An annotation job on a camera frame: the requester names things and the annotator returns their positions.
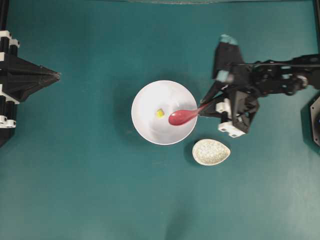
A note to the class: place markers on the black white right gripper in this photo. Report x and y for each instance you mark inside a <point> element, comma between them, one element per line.
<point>238,103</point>

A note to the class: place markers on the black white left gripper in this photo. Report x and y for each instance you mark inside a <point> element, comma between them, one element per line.
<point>24,79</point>

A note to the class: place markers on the red plastic spoon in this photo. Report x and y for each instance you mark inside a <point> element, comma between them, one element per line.
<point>181,117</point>

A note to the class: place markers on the yellow hexagonal prism block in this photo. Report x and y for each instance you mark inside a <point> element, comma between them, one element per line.
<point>160,113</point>

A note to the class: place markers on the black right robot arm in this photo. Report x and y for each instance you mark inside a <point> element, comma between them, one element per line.
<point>284,77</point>

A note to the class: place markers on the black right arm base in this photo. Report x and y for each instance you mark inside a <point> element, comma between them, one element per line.
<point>310,123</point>

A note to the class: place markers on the speckled ceramic spoon rest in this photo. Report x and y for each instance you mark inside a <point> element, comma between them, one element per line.
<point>210,152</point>

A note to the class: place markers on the white round bowl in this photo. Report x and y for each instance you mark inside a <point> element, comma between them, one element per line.
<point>169,96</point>

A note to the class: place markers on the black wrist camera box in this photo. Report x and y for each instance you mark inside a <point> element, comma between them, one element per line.
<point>227,60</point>

